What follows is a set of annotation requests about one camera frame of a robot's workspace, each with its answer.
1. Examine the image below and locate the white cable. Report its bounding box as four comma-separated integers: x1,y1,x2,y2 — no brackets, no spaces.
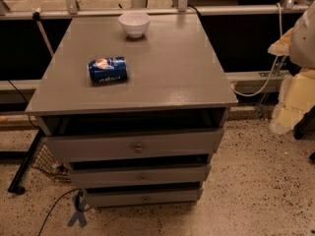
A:
230,2,284,98

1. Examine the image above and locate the wire mesh basket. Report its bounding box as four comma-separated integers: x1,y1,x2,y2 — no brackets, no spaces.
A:
31,144,70,183

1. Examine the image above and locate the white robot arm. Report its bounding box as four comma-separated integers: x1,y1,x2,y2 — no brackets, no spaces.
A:
268,2,315,134

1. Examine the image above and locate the blue tape cross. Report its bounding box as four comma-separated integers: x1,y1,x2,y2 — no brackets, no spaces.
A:
68,194,88,228

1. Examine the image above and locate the grey metal rail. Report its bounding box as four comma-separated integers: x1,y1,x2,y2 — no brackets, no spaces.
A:
225,70,289,94

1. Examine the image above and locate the black metal frame leg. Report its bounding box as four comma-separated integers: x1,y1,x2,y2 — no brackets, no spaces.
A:
8,130,43,195

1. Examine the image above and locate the thin metal stand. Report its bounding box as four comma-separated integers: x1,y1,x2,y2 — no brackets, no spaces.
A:
255,56,286,120

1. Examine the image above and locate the grey middle drawer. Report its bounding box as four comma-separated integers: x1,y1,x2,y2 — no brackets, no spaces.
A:
70,163,211,189

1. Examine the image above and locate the white bowl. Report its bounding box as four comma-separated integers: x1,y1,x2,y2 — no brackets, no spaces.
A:
118,12,151,38

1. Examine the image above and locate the black floor cable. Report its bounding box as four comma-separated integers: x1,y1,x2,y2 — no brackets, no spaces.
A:
36,188,82,236

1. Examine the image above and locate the grey drawer cabinet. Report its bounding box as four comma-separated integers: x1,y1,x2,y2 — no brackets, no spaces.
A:
27,14,237,195

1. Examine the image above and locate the wooden stick with black tip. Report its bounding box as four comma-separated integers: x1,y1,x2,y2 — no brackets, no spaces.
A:
32,7,54,58

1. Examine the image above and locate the grey drawer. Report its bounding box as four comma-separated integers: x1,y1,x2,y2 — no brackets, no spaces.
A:
70,163,211,189
86,187,203,207
45,129,223,162

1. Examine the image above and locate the grey bottom drawer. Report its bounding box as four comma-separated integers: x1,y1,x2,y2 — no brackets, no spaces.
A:
86,187,203,207

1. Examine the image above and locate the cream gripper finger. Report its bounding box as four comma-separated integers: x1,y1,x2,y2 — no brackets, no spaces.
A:
270,69,315,134
268,29,293,56

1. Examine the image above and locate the grey top drawer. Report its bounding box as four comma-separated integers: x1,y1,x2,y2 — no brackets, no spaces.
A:
45,129,223,162

